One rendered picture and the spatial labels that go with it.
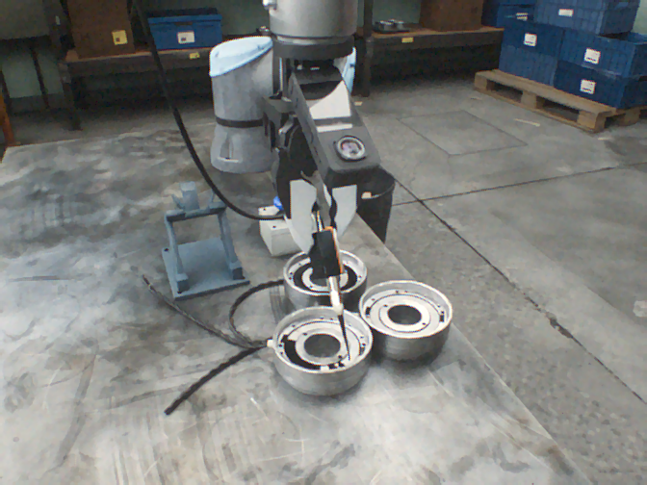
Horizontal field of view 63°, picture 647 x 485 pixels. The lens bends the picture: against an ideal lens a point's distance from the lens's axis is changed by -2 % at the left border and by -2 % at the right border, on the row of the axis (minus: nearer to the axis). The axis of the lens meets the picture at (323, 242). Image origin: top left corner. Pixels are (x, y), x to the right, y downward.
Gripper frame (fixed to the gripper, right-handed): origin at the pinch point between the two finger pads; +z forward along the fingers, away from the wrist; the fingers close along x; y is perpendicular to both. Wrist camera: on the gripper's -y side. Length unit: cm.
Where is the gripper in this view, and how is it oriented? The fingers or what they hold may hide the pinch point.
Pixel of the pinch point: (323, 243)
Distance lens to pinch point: 55.3
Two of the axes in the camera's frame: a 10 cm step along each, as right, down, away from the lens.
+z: 0.0, 8.6, 5.2
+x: -9.2, 2.0, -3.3
